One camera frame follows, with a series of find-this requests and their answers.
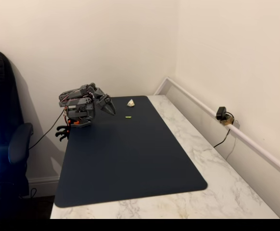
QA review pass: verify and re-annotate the black clamp with orange pads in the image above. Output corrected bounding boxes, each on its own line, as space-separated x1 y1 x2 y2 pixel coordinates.
55 119 79 143

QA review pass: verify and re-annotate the black webcam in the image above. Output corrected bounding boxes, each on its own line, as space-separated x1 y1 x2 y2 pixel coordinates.
216 106 234 126

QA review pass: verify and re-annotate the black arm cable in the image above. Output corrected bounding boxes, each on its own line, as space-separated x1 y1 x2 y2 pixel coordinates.
28 109 66 150

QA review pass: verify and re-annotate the black office chair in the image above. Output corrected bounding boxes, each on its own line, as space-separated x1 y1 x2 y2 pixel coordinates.
0 49 35 219

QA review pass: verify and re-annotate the white baseboard moulding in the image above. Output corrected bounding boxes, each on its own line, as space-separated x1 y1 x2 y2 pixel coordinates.
27 176 60 198

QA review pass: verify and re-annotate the dark desk mat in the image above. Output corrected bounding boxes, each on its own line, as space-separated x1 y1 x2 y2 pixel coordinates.
54 95 208 208

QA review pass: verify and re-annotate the white wall rail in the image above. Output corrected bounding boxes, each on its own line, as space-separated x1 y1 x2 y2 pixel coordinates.
153 77 280 180

